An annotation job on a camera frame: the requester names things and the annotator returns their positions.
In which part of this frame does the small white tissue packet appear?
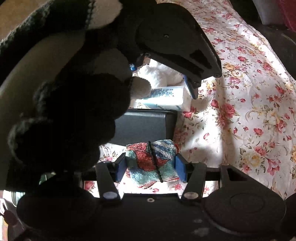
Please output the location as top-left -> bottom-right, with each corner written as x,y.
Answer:
135,85 -> 193,112

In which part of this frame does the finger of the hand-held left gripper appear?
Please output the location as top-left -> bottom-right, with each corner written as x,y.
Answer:
143,35 -> 223,100
128,54 -> 146,73

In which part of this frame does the person's left forearm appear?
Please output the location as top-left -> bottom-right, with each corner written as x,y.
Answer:
0,0 -> 124,61

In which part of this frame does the multicoloured towel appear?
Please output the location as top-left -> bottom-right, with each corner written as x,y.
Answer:
125,139 -> 179,189

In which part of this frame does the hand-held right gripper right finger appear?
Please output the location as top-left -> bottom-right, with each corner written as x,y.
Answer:
174,153 -> 253,200

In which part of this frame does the white plush toy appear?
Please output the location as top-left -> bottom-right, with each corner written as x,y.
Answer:
137,60 -> 185,90

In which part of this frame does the black box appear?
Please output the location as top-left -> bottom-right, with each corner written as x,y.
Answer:
108,108 -> 178,149

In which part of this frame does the gold metal tin tray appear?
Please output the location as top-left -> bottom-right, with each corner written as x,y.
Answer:
0,31 -> 133,193

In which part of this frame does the red cloth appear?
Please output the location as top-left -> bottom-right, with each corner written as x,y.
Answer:
279,0 -> 296,29

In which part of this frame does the person's left hand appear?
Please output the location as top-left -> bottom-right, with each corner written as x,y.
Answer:
8,74 -> 152,173

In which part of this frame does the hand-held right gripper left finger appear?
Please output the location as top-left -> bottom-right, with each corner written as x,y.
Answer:
95,152 -> 127,201

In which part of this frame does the floral bedspread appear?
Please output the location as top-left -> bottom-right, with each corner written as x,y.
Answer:
82,0 -> 296,202

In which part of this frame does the dark cloth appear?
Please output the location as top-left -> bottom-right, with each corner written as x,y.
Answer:
243,22 -> 296,79

